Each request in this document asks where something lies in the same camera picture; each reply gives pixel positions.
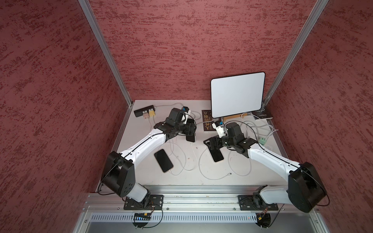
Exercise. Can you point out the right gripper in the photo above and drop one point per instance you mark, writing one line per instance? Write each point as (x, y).
(216, 139)

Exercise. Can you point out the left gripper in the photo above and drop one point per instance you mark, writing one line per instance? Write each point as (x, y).
(189, 128)

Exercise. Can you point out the phone pink case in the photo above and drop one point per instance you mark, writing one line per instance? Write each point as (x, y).
(216, 155)
(163, 160)

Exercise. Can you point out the phone teal case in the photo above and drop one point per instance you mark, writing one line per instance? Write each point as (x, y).
(190, 135)

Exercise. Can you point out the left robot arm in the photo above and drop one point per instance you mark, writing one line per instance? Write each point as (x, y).
(119, 170)

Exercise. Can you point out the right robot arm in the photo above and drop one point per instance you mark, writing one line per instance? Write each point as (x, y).
(304, 188)

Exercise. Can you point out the black book yellow letters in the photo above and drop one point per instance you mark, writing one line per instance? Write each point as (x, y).
(209, 123)

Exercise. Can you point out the wooden tablet stand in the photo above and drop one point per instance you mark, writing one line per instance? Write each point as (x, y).
(226, 118)

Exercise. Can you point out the green plug adapter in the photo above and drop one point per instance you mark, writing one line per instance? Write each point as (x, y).
(263, 141)

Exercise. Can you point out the white tablet panel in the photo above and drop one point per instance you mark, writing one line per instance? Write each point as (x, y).
(237, 94)

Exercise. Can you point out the black power strip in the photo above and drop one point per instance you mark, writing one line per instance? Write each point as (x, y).
(142, 111)

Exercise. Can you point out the black booklet right corner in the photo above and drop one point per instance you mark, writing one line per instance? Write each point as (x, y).
(262, 114)

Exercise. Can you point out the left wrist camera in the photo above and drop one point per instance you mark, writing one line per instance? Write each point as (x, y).
(186, 113)

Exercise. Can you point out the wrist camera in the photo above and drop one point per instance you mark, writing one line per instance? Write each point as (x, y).
(219, 127)
(186, 113)

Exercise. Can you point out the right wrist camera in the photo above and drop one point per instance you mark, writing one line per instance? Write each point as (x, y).
(219, 127)

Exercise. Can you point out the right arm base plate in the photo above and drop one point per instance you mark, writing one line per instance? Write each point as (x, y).
(250, 203)

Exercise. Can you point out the aluminium rail frame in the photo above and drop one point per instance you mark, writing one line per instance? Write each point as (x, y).
(194, 209)

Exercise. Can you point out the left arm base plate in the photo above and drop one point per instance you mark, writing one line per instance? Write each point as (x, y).
(151, 202)

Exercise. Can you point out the right aluminium corner post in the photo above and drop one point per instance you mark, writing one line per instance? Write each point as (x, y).
(305, 31)

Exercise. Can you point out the aluminium corner post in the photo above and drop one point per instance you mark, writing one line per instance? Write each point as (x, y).
(92, 21)
(305, 31)

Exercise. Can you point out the left aluminium corner post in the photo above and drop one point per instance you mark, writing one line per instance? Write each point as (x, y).
(92, 21)

